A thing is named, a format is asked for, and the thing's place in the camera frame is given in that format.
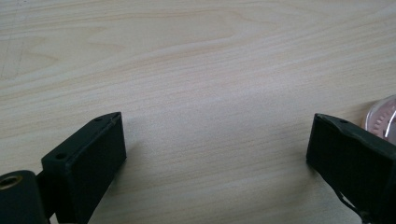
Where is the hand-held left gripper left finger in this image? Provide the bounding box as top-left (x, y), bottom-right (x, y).
top-left (40, 111), bottom-right (128, 224)

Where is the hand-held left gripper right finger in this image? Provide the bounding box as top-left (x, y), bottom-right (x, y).
top-left (305, 113), bottom-right (396, 224)

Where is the clear round plastic container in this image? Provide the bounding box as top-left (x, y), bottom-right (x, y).
top-left (363, 94), bottom-right (396, 146)

